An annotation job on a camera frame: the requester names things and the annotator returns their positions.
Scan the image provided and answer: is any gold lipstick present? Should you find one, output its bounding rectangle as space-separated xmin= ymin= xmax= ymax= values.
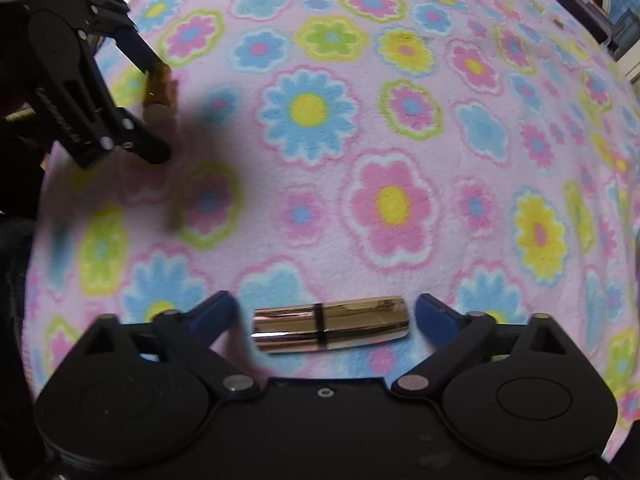
xmin=250 ymin=296 xmax=411 ymax=354

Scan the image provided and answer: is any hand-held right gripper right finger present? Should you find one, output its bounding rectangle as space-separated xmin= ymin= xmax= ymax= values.
xmin=390 ymin=292 xmax=573 ymax=396

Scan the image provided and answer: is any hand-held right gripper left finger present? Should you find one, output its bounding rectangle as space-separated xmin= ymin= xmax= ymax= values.
xmin=87 ymin=290 xmax=261 ymax=398

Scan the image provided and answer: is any small amber bottle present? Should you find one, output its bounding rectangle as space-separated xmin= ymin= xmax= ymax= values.
xmin=141 ymin=61 xmax=177 ymax=124

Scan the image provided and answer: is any floral fleece blanket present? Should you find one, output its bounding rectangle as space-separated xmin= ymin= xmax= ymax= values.
xmin=25 ymin=0 xmax=640 ymax=461

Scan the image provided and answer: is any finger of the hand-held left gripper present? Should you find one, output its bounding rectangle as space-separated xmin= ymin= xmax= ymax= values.
xmin=71 ymin=0 xmax=164 ymax=75
xmin=35 ymin=72 xmax=173 ymax=169

